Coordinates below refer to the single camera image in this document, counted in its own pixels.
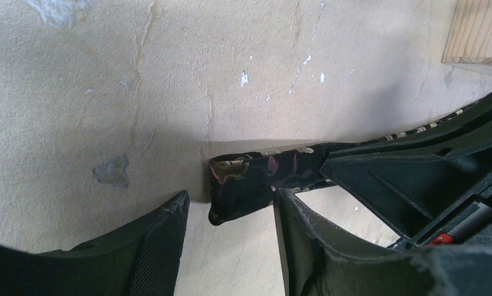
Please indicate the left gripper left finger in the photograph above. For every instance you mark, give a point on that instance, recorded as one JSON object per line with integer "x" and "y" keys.
{"x": 141, "y": 257}

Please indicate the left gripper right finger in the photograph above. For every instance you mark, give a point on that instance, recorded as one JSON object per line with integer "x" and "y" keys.
{"x": 320, "y": 258}

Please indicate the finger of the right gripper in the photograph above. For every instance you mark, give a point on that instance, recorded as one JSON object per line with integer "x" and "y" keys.
{"x": 427, "y": 184}

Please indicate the black floral tie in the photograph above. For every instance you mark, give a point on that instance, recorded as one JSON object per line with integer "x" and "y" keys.
{"x": 241, "y": 184}

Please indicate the wooden compartment tray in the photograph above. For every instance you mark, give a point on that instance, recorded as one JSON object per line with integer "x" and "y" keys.
{"x": 469, "y": 43}

